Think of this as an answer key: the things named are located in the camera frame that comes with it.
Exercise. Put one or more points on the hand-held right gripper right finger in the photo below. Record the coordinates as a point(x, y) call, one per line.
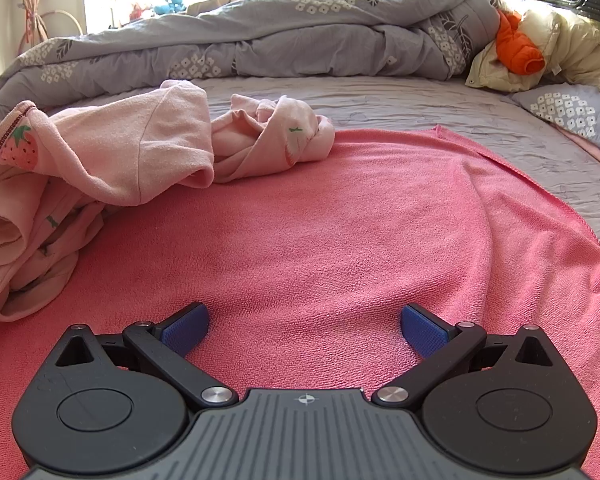
point(422, 333)

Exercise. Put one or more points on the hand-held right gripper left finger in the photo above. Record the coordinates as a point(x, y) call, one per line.
point(187, 331)

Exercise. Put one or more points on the pink strawberry print top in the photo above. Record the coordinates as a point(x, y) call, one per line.
point(130, 150)

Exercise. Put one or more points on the pink strawberry print pants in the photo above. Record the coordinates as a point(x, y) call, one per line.
point(275, 140)

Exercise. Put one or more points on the pink terry blanket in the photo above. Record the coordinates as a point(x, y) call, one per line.
point(305, 240)

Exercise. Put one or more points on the grey bed sheet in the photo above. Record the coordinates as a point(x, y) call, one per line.
point(430, 105)

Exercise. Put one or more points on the grey floral pillow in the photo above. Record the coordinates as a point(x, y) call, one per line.
point(570, 107)

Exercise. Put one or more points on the orange puffer garment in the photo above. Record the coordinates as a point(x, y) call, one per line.
point(517, 45)

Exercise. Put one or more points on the grey floral quilt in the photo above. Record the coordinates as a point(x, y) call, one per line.
point(280, 35)

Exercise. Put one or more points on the cream puffer jacket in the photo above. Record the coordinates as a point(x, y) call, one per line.
point(572, 45)

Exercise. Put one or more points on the blue plush toy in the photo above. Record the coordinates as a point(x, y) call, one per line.
point(170, 4)

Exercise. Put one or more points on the white hoop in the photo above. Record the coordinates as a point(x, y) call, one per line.
point(75, 17)

